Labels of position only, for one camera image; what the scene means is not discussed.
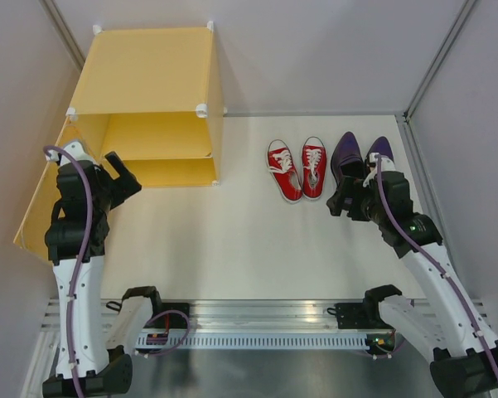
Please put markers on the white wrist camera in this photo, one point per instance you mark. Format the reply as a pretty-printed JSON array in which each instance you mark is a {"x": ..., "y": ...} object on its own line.
[
  {"x": 377, "y": 163},
  {"x": 61, "y": 155}
]

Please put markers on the aluminium frame post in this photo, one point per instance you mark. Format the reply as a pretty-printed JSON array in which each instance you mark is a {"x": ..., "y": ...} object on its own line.
[
  {"x": 444, "y": 135},
  {"x": 64, "y": 32}
]

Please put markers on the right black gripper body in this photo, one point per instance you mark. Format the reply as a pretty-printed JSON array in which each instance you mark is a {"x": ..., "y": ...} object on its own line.
[{"x": 363, "y": 202}]

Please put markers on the white slotted cable duct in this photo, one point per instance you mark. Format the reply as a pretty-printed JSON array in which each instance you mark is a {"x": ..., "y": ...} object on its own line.
[{"x": 148, "y": 341}]

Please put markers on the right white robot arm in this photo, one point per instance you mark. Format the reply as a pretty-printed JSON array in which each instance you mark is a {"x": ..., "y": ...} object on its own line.
[{"x": 459, "y": 347}]

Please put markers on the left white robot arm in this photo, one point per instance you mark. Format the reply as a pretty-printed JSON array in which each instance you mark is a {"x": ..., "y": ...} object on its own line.
[{"x": 91, "y": 362}]

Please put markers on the aluminium frame post left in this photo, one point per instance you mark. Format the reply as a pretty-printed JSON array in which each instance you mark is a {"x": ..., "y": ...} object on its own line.
[{"x": 64, "y": 32}]

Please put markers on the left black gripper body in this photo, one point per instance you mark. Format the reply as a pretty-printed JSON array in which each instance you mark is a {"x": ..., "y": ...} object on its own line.
[{"x": 113, "y": 192}]

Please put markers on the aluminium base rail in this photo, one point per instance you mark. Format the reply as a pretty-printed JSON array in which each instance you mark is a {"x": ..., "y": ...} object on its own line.
[{"x": 248, "y": 315}]

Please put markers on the purple leather loafer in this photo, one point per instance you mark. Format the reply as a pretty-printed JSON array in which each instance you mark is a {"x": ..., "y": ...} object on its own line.
[
  {"x": 346, "y": 160},
  {"x": 381, "y": 146}
]

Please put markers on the aluminium frame post right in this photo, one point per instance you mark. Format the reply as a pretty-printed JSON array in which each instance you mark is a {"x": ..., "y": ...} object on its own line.
[{"x": 444, "y": 135}]

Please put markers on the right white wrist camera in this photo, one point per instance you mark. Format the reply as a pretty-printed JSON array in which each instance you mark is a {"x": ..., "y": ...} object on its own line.
[{"x": 377, "y": 163}]

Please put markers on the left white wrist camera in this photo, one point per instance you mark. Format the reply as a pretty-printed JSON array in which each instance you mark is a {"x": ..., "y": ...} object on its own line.
[{"x": 61, "y": 155}]

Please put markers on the red canvas sneaker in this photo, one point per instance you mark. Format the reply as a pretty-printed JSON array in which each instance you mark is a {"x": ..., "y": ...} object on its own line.
[
  {"x": 281, "y": 166},
  {"x": 314, "y": 160}
]

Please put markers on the yellow plastic shoe cabinet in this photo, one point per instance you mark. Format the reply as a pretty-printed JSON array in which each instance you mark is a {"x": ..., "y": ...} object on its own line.
[{"x": 154, "y": 97}]

